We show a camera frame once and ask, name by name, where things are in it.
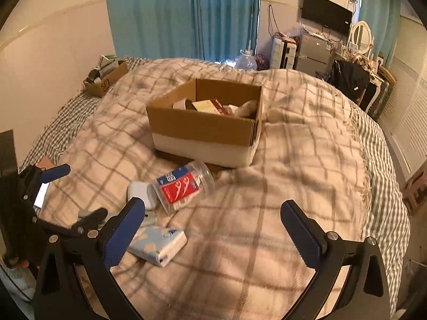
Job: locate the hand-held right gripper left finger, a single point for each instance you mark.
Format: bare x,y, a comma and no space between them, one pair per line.
122,237

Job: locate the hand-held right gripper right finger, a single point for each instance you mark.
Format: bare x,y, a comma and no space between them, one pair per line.
302,236

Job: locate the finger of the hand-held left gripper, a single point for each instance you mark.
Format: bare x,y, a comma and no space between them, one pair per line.
55,171
87,220

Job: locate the clear plastic jar red label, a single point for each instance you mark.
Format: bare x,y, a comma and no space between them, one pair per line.
181,186

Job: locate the cardboard box white band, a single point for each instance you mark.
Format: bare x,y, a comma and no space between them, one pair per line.
205,133

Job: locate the blue patterned tissue pack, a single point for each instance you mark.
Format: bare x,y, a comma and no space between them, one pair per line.
160,241

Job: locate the beige plaid blanket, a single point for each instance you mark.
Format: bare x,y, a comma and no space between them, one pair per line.
240,190

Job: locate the grey checkered bedsheet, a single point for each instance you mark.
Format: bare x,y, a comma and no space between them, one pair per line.
380,186

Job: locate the small brown cardboard box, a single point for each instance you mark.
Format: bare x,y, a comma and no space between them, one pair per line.
106,80

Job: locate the green white box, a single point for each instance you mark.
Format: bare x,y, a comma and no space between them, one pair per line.
107,60

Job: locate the white cloth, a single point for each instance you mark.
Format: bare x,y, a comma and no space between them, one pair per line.
247,108

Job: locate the pale yellow small box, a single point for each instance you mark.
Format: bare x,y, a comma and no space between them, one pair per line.
204,106

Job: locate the white vanity table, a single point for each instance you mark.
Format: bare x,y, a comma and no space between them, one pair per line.
372,86

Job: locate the white suitcase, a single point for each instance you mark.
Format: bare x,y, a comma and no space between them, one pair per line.
283,53

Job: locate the clear water jug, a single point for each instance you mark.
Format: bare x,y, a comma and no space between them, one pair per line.
246,60

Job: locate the grey mini fridge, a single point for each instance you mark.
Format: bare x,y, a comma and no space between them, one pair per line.
315,51

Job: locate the blue curtain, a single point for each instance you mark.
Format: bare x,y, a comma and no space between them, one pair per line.
380,13
181,13

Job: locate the white oval vanity mirror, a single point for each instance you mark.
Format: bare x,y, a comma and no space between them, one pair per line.
361,36

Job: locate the black wall television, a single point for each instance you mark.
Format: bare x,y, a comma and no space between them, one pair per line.
327,16

